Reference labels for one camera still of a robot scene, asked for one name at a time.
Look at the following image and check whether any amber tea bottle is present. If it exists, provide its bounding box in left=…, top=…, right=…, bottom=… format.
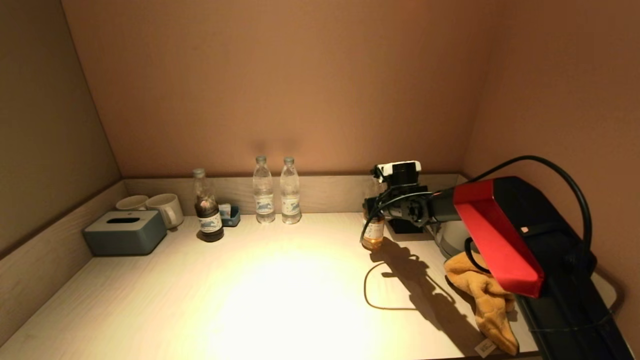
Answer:
left=361, top=175, right=388, bottom=251

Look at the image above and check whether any orange cloth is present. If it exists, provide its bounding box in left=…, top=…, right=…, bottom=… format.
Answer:
left=444, top=251, right=521, bottom=357

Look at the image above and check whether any black recessed power socket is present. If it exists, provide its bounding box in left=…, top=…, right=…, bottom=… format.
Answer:
left=387, top=220, right=427, bottom=236

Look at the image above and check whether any white electric kettle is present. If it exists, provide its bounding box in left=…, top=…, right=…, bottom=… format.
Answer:
left=440, top=220, right=476, bottom=260

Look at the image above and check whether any clear water bottle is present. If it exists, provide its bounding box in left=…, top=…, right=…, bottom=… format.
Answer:
left=252, top=156, right=276, bottom=225
left=279, top=157, right=302, bottom=225

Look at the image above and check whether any small blue tray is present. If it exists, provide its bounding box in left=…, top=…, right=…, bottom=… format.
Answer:
left=220, top=205, right=241, bottom=228

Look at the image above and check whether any dark drink bottle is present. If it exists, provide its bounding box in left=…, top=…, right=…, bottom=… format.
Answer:
left=193, top=168, right=225, bottom=243

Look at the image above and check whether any grey-blue tissue box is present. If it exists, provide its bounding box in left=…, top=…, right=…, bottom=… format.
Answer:
left=83, top=210, right=168, bottom=257

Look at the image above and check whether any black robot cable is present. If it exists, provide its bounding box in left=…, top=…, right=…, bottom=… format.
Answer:
left=360, top=155, right=598, bottom=281

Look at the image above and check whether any white mug with handle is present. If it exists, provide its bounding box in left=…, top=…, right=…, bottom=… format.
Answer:
left=146, top=193, right=185, bottom=230

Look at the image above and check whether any white mug without visible handle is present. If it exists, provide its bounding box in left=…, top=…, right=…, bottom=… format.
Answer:
left=116, top=195, right=150, bottom=211

